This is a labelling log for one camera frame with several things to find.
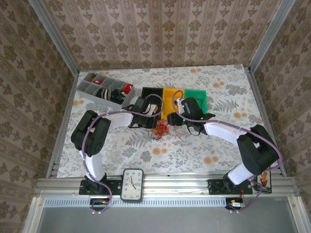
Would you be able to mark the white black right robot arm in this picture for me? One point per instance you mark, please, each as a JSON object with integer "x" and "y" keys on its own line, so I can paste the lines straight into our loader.
{"x": 252, "y": 150}

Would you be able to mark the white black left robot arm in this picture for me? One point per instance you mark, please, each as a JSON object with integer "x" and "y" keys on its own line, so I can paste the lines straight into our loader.
{"x": 97, "y": 165}

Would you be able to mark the green plastic bin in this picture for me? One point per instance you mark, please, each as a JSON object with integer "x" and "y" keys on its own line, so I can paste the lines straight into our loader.
{"x": 198, "y": 94}

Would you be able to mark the yellow plastic bin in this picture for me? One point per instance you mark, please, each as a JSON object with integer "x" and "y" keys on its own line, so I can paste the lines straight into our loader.
{"x": 167, "y": 97}

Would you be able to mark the black plastic bin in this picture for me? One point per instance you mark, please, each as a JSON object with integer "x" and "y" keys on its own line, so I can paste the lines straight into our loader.
{"x": 151, "y": 91}

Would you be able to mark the red round object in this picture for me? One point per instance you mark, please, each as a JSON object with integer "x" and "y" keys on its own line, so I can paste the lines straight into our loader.
{"x": 127, "y": 88}

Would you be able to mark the black white striped sock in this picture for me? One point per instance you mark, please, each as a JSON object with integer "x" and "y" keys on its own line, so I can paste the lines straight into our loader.
{"x": 104, "y": 93}

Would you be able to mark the small red white object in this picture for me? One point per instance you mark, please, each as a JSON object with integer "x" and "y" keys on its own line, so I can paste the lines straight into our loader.
{"x": 98, "y": 82}

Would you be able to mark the grey divided organizer tray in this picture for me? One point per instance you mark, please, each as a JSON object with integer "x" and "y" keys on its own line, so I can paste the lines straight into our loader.
{"x": 87, "y": 88}

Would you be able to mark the white black analog clock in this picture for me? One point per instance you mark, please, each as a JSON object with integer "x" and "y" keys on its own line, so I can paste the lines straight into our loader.
{"x": 132, "y": 185}

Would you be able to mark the small circuit board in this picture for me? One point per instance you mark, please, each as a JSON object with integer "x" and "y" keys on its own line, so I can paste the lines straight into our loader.
{"x": 99, "y": 203}
{"x": 235, "y": 204}

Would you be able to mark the printed sticker card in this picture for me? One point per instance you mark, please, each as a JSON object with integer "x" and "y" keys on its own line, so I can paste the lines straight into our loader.
{"x": 264, "y": 182}

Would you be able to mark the aluminium cross rail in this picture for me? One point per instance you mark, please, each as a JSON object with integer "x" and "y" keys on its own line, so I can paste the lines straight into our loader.
{"x": 175, "y": 184}

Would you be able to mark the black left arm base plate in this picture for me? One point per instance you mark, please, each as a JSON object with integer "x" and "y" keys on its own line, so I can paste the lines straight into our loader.
{"x": 114, "y": 187}

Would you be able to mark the aluminium table side rail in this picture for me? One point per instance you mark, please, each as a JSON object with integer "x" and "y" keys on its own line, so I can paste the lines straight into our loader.
{"x": 62, "y": 126}
{"x": 264, "y": 116}

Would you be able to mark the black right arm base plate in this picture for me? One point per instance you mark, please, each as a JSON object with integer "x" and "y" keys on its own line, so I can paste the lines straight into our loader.
{"x": 216, "y": 188}

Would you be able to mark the aluminium frame post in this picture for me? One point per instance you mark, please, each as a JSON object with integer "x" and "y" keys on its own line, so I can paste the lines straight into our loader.
{"x": 267, "y": 34}
{"x": 53, "y": 36}

